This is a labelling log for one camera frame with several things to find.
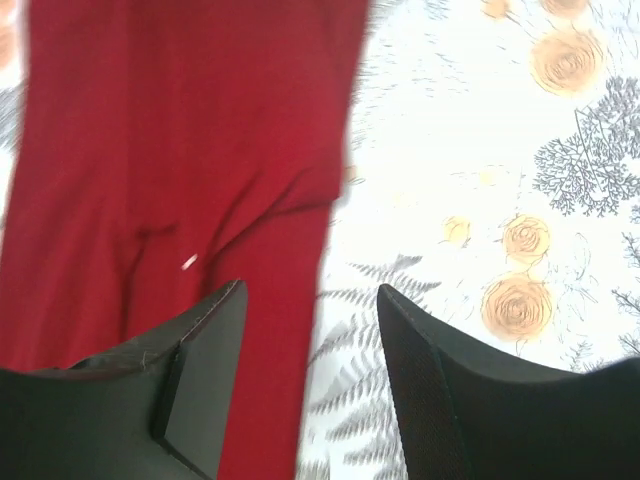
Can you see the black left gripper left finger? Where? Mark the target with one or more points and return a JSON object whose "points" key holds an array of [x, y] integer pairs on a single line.
{"points": [[152, 408]]}

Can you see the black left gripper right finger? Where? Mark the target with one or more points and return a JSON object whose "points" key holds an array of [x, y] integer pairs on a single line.
{"points": [[466, 410]]}

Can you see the floral patterned table mat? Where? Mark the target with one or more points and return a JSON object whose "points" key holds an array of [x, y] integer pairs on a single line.
{"points": [[491, 177]]}

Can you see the red t shirt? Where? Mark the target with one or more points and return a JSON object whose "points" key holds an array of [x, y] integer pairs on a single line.
{"points": [[169, 147]]}

